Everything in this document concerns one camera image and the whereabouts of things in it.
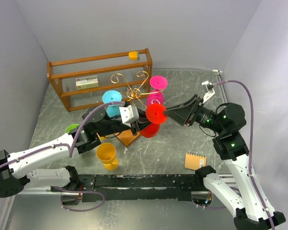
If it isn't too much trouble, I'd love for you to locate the red wine glass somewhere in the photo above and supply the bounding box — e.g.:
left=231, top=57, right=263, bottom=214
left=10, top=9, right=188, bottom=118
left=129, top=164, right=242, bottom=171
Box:
left=140, top=103, right=167, bottom=138

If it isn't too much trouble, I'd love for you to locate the pink wine glass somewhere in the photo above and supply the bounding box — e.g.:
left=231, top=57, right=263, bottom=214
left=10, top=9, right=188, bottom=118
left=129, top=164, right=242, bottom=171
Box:
left=146, top=75, right=168, bottom=107

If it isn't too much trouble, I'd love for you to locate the blue wine glass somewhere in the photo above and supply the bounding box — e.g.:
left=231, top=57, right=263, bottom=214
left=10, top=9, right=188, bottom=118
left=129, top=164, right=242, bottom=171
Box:
left=102, top=90, right=122, bottom=117

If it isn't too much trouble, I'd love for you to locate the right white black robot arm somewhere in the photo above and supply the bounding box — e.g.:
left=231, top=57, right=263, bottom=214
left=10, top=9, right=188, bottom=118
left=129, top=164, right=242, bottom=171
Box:
left=163, top=95, right=286, bottom=230

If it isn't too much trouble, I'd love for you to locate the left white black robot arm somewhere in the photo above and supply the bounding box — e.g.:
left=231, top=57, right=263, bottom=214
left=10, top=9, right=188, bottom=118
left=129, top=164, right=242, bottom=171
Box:
left=0, top=103, right=151, bottom=198

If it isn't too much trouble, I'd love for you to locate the orange wine glass front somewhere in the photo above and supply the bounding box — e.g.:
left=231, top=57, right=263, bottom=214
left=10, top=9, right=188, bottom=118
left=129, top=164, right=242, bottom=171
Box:
left=96, top=143, right=119, bottom=171

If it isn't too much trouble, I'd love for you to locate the green wine glass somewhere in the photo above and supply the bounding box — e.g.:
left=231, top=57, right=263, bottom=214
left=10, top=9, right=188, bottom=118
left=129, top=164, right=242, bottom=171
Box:
left=65, top=124, right=79, bottom=133

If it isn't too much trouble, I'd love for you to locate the wooden shelf rack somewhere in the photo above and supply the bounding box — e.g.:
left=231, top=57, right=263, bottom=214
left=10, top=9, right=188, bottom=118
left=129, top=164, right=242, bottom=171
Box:
left=47, top=48, right=153, bottom=112

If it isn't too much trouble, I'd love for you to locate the brown spiral notepad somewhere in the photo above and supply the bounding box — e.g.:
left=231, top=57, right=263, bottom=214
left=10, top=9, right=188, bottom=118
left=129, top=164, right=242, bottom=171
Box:
left=185, top=152, right=206, bottom=171

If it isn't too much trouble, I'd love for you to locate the small white green box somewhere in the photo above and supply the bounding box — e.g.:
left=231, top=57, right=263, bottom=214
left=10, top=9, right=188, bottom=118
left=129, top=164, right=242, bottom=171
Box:
left=76, top=75, right=98, bottom=90

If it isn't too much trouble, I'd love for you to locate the yellow grey block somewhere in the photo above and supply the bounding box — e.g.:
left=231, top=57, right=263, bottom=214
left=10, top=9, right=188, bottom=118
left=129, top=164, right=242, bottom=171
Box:
left=128, top=51, right=140, bottom=60

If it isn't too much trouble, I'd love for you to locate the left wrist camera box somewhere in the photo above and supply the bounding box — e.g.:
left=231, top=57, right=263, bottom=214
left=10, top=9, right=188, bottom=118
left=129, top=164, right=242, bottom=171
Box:
left=119, top=104, right=139, bottom=124

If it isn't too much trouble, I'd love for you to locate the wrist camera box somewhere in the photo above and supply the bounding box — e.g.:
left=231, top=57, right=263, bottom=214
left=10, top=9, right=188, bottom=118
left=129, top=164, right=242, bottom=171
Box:
left=119, top=104, right=139, bottom=124
left=202, top=81, right=215, bottom=103

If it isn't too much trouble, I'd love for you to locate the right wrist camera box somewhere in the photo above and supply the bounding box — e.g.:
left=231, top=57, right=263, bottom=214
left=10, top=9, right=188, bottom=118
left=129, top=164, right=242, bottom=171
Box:
left=202, top=81, right=215, bottom=103

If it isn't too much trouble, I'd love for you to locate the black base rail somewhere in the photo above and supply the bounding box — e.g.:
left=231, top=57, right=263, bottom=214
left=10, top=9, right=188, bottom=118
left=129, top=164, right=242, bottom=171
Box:
left=62, top=174, right=207, bottom=201

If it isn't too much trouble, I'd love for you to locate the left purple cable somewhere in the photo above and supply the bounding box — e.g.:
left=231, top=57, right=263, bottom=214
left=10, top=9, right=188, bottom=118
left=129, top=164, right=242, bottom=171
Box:
left=0, top=100, right=126, bottom=175

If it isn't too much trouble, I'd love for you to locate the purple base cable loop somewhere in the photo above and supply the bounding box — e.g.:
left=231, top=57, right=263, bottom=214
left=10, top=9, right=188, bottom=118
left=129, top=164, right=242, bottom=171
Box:
left=52, top=186, right=106, bottom=212

